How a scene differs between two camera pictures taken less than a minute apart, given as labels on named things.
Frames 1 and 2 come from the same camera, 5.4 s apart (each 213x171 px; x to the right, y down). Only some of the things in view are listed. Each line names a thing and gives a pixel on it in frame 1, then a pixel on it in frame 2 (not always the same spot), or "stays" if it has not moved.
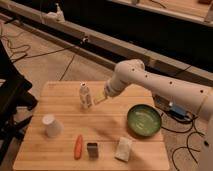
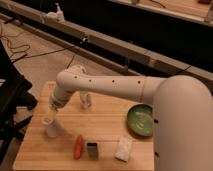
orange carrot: x=78 y=148 stays
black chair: x=15 y=103 stays
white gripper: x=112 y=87 → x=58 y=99
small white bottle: x=85 y=97 stays
